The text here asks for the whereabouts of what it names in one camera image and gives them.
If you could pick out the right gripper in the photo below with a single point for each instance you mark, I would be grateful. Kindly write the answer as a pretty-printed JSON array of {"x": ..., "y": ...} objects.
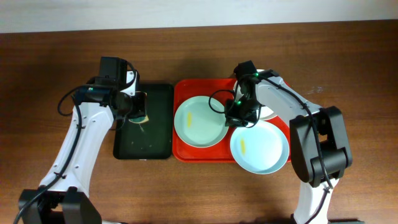
[{"x": 231, "y": 117}]

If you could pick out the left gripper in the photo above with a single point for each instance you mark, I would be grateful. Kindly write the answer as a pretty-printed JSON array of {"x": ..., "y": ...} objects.
[{"x": 140, "y": 111}]

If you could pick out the light blue plate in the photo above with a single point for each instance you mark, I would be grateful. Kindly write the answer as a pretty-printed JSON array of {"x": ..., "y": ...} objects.
[{"x": 262, "y": 149}]

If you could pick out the green and yellow sponge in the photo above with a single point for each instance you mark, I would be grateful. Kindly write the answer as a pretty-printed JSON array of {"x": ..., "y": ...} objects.
[{"x": 139, "y": 120}]

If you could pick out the pale green plate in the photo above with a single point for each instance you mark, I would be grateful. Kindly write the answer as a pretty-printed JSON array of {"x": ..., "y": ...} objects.
[{"x": 199, "y": 122}]

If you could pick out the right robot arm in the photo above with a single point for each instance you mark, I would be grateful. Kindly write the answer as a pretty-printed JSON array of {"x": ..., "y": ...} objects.
[{"x": 319, "y": 146}]

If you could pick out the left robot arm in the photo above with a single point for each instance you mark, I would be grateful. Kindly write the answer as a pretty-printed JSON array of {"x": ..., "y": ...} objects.
[{"x": 63, "y": 194}]

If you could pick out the red plastic tray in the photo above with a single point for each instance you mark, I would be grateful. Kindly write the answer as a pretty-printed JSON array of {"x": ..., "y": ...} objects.
[{"x": 186, "y": 89}]

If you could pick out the black plastic tray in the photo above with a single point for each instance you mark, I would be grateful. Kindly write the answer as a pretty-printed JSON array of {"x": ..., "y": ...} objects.
[{"x": 152, "y": 139}]

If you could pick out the white plate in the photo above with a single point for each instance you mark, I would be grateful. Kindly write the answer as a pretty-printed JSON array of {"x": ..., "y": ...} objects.
[{"x": 267, "y": 113}]

